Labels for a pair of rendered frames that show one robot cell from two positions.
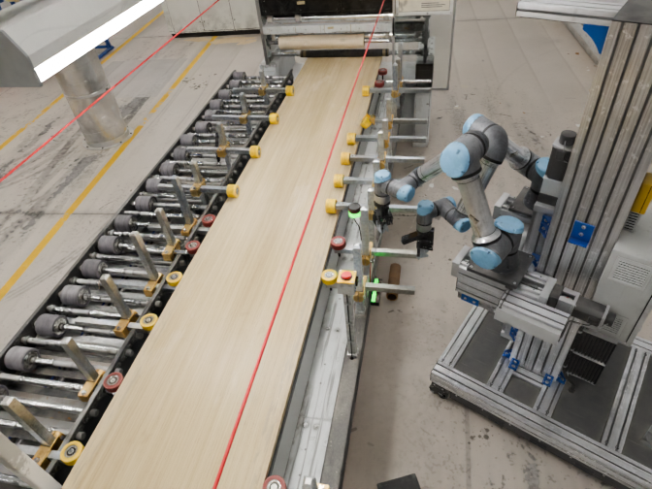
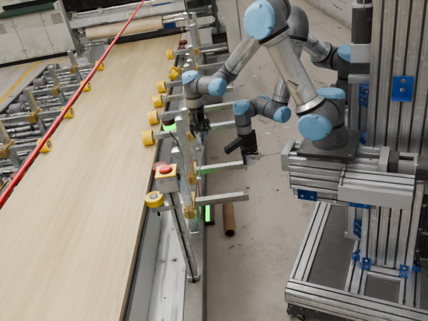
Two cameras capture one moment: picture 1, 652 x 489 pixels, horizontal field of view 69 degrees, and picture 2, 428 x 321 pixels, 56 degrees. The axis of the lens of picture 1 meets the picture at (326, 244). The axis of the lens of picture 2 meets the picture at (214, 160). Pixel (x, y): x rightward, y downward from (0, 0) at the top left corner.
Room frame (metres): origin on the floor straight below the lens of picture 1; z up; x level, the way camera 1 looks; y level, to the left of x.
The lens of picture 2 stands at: (0.15, -0.02, 1.92)
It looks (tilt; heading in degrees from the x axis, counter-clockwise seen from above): 32 degrees down; 349
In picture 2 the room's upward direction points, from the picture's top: 11 degrees counter-clockwise
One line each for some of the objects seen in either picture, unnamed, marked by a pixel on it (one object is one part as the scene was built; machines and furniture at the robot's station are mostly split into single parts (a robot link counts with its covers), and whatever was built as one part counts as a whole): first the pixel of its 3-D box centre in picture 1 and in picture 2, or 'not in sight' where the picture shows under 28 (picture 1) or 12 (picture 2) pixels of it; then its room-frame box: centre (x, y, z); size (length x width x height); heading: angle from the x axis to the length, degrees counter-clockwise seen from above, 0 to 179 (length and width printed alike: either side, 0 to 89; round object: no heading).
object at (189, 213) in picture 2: (360, 288); (190, 205); (1.56, -0.14, 0.84); 0.13 x 0.06 x 0.05; 165
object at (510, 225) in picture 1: (506, 234); (328, 105); (1.44, -0.76, 1.21); 0.13 x 0.12 x 0.14; 132
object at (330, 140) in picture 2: (503, 253); (329, 130); (1.45, -0.76, 1.09); 0.15 x 0.15 x 0.10
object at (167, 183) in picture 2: (346, 282); (168, 179); (1.29, -0.07, 1.18); 0.07 x 0.07 x 0.08; 75
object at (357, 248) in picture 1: (358, 281); (186, 195); (1.54, -0.14, 0.91); 0.03 x 0.03 x 0.48; 75
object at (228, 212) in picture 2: (393, 281); (228, 218); (2.33, -0.46, 0.04); 0.30 x 0.08 x 0.08; 165
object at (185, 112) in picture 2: (372, 223); (192, 147); (2.02, -0.27, 0.87); 0.03 x 0.03 x 0.48; 75
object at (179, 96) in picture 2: (383, 158); (194, 93); (2.54, -0.42, 0.95); 0.50 x 0.04 x 0.04; 75
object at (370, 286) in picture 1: (370, 286); (200, 202); (1.57, -0.19, 0.84); 0.43 x 0.03 x 0.04; 75
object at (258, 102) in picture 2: (444, 208); (260, 106); (1.76, -0.59, 1.12); 0.11 x 0.11 x 0.08; 20
